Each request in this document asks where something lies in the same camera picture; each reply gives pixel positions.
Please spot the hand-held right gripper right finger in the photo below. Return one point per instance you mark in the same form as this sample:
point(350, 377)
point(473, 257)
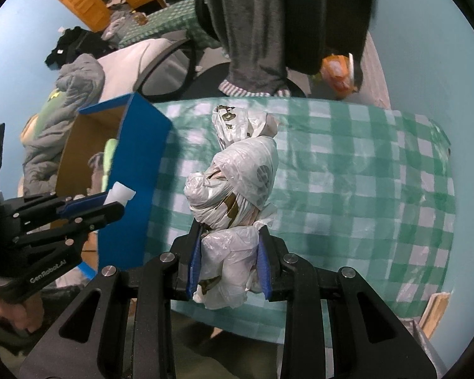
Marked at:
point(262, 268)

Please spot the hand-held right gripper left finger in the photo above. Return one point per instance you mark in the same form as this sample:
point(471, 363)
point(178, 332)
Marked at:
point(193, 268)

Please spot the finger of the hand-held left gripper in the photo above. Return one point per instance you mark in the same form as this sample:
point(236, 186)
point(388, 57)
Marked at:
point(102, 217)
point(85, 204)

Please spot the white tissue piece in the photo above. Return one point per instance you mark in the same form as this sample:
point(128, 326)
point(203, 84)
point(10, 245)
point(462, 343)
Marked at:
point(120, 194)

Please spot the lime green cloth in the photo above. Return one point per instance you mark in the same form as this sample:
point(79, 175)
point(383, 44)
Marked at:
point(110, 158)

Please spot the blue cardboard box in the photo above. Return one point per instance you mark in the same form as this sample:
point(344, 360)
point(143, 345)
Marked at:
point(142, 166)

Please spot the white plastic bag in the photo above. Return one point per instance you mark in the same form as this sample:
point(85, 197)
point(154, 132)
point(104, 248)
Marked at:
point(241, 173)

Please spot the person's left hand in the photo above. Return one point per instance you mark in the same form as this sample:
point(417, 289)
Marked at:
point(23, 316)

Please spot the grey fleece sock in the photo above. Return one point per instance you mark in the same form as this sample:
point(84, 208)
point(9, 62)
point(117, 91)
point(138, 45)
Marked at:
point(96, 169)

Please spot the person's olive pants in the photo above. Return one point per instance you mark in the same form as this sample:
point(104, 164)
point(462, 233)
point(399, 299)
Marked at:
point(221, 355)

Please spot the green plush toy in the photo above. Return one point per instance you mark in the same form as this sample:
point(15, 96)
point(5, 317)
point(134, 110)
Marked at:
point(59, 104)

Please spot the grey comforter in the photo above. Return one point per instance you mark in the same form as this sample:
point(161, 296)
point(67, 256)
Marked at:
point(79, 83)

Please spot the bed with white sheet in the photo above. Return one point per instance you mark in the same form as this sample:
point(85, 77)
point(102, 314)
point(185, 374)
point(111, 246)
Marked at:
point(126, 71)

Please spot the pile of black clothes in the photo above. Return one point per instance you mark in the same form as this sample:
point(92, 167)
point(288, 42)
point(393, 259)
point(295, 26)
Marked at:
point(75, 45)

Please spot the wooden board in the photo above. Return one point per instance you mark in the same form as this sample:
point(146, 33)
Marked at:
point(434, 316)

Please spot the pile of grey clothes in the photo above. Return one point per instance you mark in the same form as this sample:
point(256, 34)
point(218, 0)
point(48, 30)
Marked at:
point(116, 27)

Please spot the amber bottle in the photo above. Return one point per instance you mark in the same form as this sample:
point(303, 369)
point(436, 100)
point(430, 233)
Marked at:
point(139, 16)

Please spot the table with green checked cloth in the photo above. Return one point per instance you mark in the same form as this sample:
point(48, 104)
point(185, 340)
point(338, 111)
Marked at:
point(162, 23)

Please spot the orange bag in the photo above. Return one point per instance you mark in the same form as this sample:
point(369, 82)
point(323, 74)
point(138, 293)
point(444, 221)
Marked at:
point(335, 71)

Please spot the grey fleece garment striped cuffs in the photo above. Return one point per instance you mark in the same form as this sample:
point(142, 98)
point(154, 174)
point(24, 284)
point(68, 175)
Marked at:
point(252, 27)

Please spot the black office chair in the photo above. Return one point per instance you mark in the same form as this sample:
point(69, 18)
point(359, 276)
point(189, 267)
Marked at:
point(304, 27)

